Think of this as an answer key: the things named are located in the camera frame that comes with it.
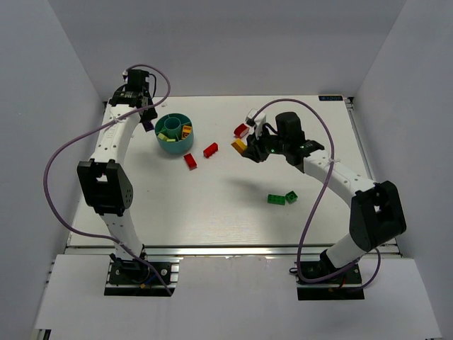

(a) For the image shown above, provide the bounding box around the aluminium right table rail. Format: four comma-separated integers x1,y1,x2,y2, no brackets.
344,97,407,251

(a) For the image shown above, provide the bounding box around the purple cable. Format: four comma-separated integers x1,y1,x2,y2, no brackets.
42,64,175,297
253,98,382,292

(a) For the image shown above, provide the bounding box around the red arched lego brick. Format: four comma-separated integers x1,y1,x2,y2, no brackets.
234,123,250,139

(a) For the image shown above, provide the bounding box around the red long lego brick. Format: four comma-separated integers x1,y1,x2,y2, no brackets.
203,142,219,159

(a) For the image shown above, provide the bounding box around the orange square lego brick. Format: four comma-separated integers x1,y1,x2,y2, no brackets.
181,125,192,140

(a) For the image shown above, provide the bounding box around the aluminium front table rail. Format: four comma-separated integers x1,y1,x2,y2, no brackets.
65,243,337,259

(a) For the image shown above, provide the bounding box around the aluminium table rail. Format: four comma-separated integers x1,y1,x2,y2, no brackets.
344,97,407,251
65,243,337,259

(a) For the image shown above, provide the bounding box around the teal divided round container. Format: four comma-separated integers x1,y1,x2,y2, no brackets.
155,113,195,155

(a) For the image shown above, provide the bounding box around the light green square lego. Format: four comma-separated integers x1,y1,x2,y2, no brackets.
158,133,168,141

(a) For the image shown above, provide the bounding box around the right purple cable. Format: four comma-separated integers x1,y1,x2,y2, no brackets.
253,98,382,292

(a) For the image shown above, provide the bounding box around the green small lego brick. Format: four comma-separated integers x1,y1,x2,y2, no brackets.
285,191,298,204

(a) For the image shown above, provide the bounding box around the green flat lego plate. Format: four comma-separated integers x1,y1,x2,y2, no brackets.
267,194,286,205

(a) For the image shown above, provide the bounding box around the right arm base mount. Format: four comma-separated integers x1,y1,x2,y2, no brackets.
289,264,365,301

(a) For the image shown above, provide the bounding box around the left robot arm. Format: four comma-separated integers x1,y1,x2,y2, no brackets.
77,69,152,261

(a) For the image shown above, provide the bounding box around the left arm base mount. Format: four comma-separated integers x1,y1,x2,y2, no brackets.
104,261,178,297

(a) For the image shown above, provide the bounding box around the yellow long lego brick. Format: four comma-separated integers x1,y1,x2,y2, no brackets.
231,138,248,154

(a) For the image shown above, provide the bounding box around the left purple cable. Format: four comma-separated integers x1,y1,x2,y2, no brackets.
42,64,175,297

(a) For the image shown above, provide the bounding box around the right table logo sticker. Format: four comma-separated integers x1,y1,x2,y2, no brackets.
318,95,343,101

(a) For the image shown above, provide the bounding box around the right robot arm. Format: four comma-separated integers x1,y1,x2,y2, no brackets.
242,112,407,276

